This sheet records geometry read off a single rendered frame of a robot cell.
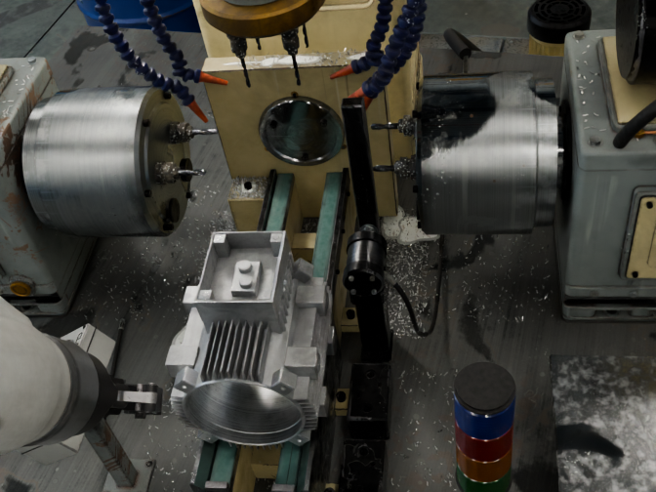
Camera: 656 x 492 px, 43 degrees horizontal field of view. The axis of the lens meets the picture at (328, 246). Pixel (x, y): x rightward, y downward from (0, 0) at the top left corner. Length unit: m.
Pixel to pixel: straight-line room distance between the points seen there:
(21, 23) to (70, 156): 2.88
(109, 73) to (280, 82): 0.81
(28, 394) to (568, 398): 0.78
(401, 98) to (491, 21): 2.02
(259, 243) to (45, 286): 0.53
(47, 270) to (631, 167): 0.95
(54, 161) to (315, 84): 0.43
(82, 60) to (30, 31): 1.92
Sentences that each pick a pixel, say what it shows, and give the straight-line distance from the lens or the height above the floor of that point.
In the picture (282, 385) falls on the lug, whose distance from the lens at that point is 1.02.
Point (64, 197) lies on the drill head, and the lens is 1.37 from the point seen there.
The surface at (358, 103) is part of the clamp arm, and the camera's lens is 1.11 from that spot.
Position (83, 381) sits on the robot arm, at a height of 1.39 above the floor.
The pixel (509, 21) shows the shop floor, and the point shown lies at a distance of 3.54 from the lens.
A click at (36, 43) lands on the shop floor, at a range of 4.03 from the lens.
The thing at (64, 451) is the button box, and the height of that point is 1.05.
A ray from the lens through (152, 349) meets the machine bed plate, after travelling 1.48.
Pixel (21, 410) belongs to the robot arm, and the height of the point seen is 1.46.
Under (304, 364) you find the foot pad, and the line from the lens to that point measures 1.05.
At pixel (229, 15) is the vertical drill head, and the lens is 1.17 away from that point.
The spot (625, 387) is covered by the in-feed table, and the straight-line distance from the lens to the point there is 1.22.
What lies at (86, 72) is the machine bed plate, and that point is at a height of 0.80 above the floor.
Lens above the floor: 1.92
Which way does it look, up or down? 47 degrees down
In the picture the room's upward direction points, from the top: 11 degrees counter-clockwise
